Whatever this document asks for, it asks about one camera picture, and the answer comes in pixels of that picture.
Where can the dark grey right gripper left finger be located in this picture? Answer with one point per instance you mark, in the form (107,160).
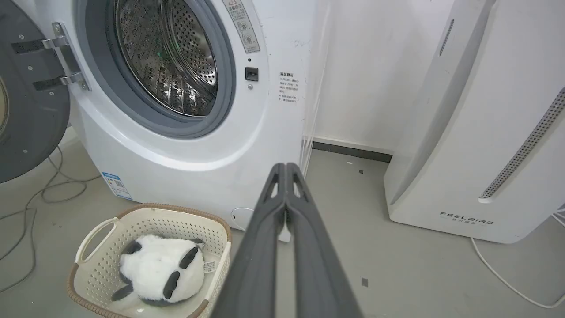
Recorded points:
(254,265)

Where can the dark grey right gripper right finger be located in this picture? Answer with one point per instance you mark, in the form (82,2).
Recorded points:
(318,269)

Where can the plush panda toy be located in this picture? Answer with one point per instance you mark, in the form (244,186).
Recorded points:
(154,269)

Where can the grey washing machine door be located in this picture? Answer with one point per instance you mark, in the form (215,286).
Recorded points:
(31,110)

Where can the white front-load washing machine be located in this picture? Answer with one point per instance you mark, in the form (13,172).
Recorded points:
(247,132)

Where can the cream perforated laundry basket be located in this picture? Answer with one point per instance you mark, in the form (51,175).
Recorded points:
(99,265)

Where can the white Feelaird air purifier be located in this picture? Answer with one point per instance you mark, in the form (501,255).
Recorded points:
(485,110)

